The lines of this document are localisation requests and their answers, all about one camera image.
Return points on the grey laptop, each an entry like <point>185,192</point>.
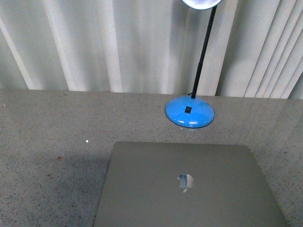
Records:
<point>186,185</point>

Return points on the blue desk lamp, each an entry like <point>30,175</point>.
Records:
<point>191,111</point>

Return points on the white curtain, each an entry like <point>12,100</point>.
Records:
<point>255,47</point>

